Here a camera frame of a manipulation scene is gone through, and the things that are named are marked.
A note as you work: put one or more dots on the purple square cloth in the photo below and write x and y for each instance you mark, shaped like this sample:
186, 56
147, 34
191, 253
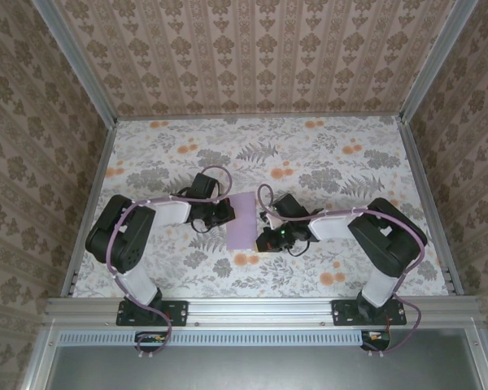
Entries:
244, 227

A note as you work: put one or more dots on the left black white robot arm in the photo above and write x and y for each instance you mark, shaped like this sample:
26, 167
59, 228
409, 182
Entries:
122, 239

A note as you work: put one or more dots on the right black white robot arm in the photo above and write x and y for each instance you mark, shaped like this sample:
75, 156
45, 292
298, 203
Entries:
390, 243

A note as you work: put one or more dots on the floral patterned table cover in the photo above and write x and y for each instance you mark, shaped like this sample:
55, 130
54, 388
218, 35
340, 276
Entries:
268, 280

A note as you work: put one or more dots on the grey metal panel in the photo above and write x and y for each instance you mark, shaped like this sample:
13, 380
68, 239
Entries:
260, 369

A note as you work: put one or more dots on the black connector board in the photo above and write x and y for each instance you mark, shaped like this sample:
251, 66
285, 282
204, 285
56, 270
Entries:
150, 339

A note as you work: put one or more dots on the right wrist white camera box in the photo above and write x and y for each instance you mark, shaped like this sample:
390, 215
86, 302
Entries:
273, 222

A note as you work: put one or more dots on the wide aluminium mounting rail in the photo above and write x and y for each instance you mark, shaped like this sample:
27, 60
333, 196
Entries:
260, 310

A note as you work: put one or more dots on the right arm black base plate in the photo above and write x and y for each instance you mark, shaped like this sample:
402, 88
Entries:
343, 313

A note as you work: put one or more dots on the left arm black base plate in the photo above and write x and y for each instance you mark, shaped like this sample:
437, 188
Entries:
179, 313

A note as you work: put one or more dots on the thin aluminium frame rail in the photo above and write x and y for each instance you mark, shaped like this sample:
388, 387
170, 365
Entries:
260, 118

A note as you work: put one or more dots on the long aluminium frame rail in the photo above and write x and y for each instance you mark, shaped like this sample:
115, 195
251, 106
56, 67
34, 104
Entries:
418, 162
100, 162

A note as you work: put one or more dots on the aluminium corner post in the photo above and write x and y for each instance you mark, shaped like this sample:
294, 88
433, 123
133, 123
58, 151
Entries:
435, 61
79, 61

